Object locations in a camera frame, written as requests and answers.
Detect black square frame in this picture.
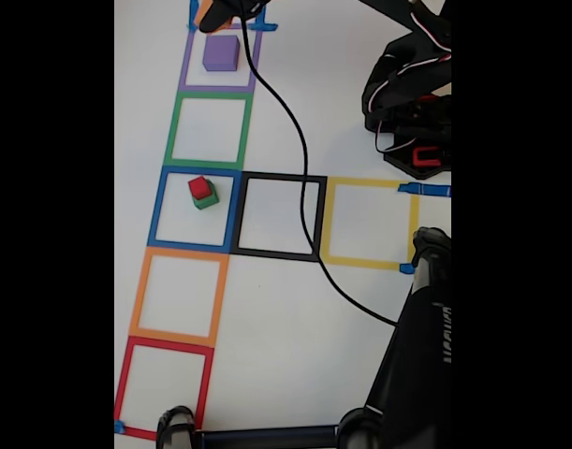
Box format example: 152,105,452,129
228,170,328,263

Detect black camera cable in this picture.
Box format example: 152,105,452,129
240,17,402,327

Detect red square frame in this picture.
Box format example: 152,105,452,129
114,335,215,442

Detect small red cube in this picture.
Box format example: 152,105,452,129
187,176,212,198

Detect green cube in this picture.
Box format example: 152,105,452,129
190,180,220,210

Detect purple cube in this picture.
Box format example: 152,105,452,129
202,35,242,72

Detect yellow square frame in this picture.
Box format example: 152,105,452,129
318,176,420,271

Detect green square frame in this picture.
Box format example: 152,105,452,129
162,91,254,172

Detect orange square frame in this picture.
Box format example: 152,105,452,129
128,246,230,348

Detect blue square frame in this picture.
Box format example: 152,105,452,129
147,166,243,253

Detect orange cube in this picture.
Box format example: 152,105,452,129
193,0,234,28

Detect black camera tripod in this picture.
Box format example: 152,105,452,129
154,226,452,449

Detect purple square frame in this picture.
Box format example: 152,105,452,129
177,22,264,94

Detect red printed clamp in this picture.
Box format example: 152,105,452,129
411,145,442,168

